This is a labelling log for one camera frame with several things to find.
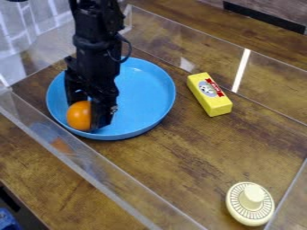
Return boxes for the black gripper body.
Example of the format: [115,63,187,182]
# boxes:
[66,37,123,98]

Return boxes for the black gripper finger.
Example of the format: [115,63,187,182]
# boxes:
[66,79,89,105]
[90,96,118,130]

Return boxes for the cream round lid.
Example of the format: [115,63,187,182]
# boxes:
[226,181,275,226]

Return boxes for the blue round tray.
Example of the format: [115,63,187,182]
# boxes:
[46,57,177,140]

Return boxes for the black cable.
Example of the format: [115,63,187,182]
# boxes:
[107,32,134,64]

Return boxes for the clear acrylic enclosure wall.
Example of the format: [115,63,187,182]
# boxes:
[0,0,307,230]

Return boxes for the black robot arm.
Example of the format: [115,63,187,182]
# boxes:
[66,0,125,130]

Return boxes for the blue object at corner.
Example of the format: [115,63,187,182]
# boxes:
[0,208,21,230]

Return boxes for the yellow butter box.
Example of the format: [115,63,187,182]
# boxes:
[187,73,233,117]

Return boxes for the orange ball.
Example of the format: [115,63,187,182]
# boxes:
[66,101,91,131]

